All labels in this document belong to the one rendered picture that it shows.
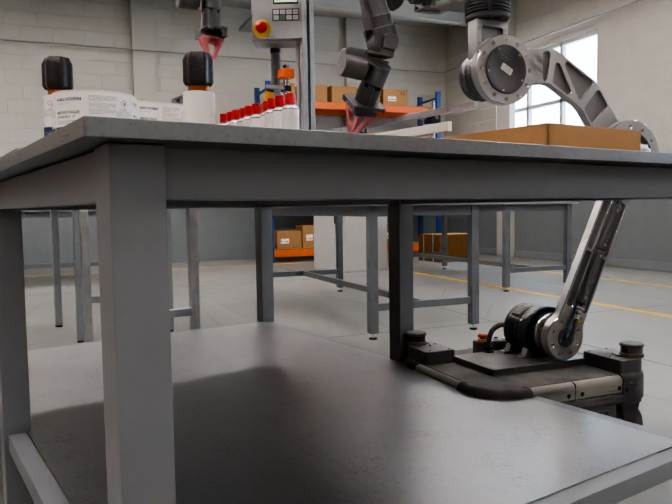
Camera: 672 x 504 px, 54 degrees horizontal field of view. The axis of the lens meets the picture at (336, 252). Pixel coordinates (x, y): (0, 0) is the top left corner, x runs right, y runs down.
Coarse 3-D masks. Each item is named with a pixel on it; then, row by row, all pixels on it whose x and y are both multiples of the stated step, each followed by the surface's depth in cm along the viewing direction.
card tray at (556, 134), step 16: (512, 128) 111; (528, 128) 108; (544, 128) 105; (560, 128) 106; (576, 128) 108; (592, 128) 111; (608, 128) 113; (544, 144) 105; (560, 144) 106; (576, 144) 109; (592, 144) 111; (608, 144) 114; (624, 144) 116; (640, 144) 119
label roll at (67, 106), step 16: (64, 96) 154; (80, 96) 153; (96, 96) 154; (112, 96) 156; (128, 96) 160; (64, 112) 154; (80, 112) 153; (96, 112) 154; (112, 112) 156; (128, 112) 160
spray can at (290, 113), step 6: (288, 96) 195; (294, 96) 196; (288, 102) 195; (294, 102) 196; (282, 108) 195; (288, 108) 194; (294, 108) 195; (282, 114) 196; (288, 114) 194; (294, 114) 195; (282, 120) 196; (288, 120) 194; (294, 120) 195; (282, 126) 196; (288, 126) 195; (294, 126) 195
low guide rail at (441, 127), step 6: (420, 126) 142; (426, 126) 141; (432, 126) 139; (438, 126) 138; (444, 126) 136; (450, 126) 136; (384, 132) 153; (390, 132) 151; (396, 132) 149; (402, 132) 148; (408, 132) 146; (414, 132) 144; (420, 132) 143; (426, 132) 141; (432, 132) 139; (438, 132) 138
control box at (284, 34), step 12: (252, 0) 213; (264, 0) 212; (300, 0) 212; (252, 12) 213; (264, 12) 212; (300, 12) 212; (252, 24) 213; (276, 24) 212; (288, 24) 212; (300, 24) 212; (252, 36) 213; (264, 36) 213; (276, 36) 213; (288, 36) 213; (300, 36) 212; (264, 48) 222
